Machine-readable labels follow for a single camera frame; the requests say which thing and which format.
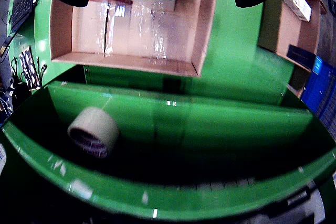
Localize white box with dark print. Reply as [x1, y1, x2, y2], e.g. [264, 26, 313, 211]
[282, 0, 313, 23]

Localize dark blue carton box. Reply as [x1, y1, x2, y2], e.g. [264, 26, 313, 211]
[286, 44, 317, 71]

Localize large shallow cardboard tray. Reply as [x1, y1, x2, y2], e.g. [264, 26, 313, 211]
[49, 0, 220, 78]

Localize black keyboard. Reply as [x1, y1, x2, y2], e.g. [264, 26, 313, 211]
[10, 0, 39, 33]

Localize black white patterned card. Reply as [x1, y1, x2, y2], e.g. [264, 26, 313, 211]
[18, 46, 45, 92]

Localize olive green rounded flap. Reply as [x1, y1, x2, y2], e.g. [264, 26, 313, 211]
[288, 65, 313, 91]

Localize blue plastic crates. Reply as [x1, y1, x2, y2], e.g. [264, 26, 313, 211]
[300, 56, 336, 141]

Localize beige tape roll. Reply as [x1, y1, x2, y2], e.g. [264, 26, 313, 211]
[67, 106, 120, 159]

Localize green metal cabinet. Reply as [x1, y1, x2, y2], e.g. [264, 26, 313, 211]
[0, 0, 336, 222]

